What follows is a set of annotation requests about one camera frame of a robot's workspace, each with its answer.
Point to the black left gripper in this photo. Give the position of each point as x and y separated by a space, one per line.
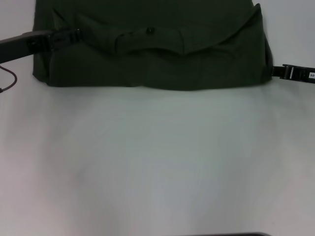
22 44

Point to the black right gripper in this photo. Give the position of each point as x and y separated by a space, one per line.
302 75

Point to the dark green FREE T-shirt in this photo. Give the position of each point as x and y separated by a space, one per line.
157 49

